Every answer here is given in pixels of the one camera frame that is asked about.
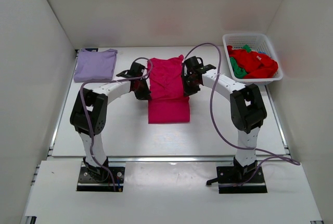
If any pink t-shirt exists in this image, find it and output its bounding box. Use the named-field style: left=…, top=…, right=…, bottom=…
left=147, top=55, right=190, bottom=124

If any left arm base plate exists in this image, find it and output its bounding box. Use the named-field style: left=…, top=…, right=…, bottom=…
left=76, top=163, right=125, bottom=193

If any white plastic basket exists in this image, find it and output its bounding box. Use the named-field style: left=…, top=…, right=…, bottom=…
left=223, top=33, right=283, bottom=85

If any red cloth in basket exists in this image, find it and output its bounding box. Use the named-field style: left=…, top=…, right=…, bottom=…
left=240, top=45, right=278, bottom=79

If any folded lilac t-shirt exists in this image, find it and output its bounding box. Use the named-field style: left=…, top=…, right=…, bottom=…
left=73, top=49, right=118, bottom=83

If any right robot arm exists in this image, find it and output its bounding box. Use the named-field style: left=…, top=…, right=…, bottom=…
left=181, top=56, right=267, bottom=186

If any green cloth in basket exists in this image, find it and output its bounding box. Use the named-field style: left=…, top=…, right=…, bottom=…
left=227, top=45, right=249, bottom=79

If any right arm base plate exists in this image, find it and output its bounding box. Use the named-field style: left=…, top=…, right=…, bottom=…
left=206, top=166, right=268, bottom=194

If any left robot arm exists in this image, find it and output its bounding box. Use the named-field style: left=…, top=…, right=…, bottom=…
left=70, top=58, right=153, bottom=182

